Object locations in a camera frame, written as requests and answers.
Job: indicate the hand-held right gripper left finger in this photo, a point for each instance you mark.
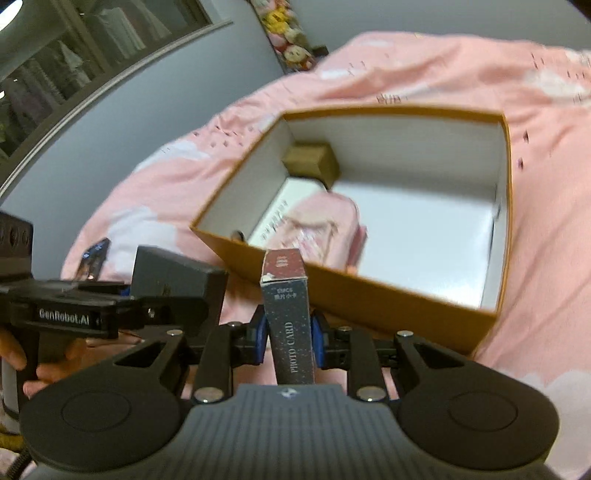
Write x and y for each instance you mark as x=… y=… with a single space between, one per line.
x=260 y=333

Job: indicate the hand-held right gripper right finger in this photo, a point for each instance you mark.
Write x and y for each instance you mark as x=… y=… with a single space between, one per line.
x=317 y=333

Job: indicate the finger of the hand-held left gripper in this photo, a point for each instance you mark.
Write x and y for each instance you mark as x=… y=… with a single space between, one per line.
x=122 y=290
x=161 y=311

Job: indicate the photo card box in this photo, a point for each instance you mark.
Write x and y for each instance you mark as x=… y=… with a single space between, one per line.
x=288 y=323

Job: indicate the dark grey box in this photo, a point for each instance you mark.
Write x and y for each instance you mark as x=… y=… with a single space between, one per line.
x=175 y=277

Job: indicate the orange cardboard box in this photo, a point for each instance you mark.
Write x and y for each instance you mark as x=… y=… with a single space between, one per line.
x=392 y=314

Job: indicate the pink mini backpack pouch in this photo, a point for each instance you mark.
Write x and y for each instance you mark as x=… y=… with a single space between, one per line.
x=318 y=230

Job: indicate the white glasses case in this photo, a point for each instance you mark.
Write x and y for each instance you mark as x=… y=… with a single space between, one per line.
x=277 y=207

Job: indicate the small gold box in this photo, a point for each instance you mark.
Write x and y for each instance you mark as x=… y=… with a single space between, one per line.
x=309 y=159

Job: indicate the person's left hand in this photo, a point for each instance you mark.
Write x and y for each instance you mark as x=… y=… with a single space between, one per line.
x=55 y=369

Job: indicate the window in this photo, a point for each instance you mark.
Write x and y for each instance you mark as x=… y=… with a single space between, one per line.
x=69 y=55

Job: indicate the pink printed blanket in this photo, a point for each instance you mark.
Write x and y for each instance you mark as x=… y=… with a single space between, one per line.
x=415 y=69

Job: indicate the column of plush toys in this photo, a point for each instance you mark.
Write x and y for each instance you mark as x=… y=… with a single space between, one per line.
x=286 y=32

